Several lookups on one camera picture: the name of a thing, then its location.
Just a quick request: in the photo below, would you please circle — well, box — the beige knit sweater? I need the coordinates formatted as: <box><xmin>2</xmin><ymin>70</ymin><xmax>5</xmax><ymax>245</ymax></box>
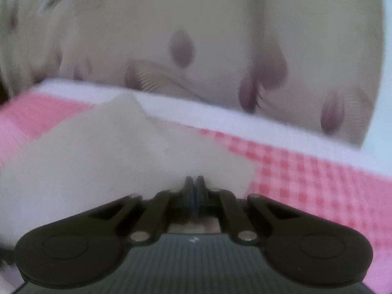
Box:
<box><xmin>1</xmin><ymin>94</ymin><xmax>255</xmax><ymax>246</ymax></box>

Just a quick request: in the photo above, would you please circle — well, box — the pink checkered bed sheet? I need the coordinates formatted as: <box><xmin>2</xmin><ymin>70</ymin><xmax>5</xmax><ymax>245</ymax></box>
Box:
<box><xmin>1</xmin><ymin>80</ymin><xmax>391</xmax><ymax>293</ymax></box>

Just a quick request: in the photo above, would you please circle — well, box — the beige leaf-pattern curtain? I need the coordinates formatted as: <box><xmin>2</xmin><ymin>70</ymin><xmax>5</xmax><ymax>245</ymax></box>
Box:
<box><xmin>1</xmin><ymin>0</ymin><xmax>384</xmax><ymax>146</ymax></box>

